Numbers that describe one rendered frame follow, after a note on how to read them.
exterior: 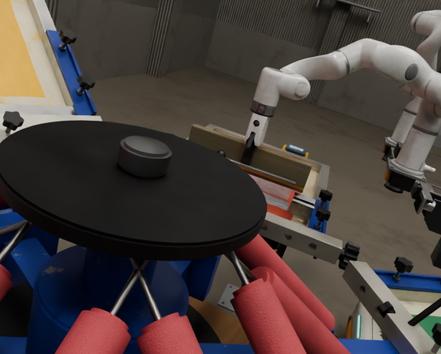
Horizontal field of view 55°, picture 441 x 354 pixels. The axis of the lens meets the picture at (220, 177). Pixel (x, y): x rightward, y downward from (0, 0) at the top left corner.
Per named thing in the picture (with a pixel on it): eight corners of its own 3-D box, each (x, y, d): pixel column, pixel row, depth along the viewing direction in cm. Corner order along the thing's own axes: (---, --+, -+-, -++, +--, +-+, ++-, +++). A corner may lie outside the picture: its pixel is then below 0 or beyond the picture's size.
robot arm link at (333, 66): (351, 79, 131) (291, 106, 129) (328, 69, 142) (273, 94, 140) (347, 53, 127) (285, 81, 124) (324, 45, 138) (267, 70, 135)
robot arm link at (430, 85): (390, 27, 141) (432, 37, 125) (439, 93, 160) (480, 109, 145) (361, 62, 143) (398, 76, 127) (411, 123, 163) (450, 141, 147)
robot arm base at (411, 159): (428, 172, 167) (446, 135, 161) (432, 181, 155) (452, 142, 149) (389, 158, 170) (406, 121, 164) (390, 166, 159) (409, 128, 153)
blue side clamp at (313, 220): (308, 213, 148) (315, 195, 145) (321, 218, 147) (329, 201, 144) (299, 253, 120) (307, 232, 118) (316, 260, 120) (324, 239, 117)
